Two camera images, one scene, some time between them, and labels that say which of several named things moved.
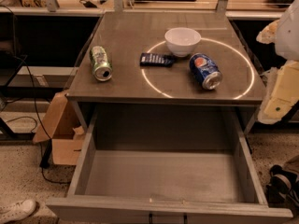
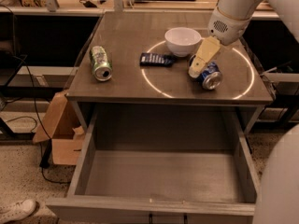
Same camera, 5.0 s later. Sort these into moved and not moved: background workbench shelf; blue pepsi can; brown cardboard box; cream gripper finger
Moved: cream gripper finger
Not moved: background workbench shelf; blue pepsi can; brown cardboard box
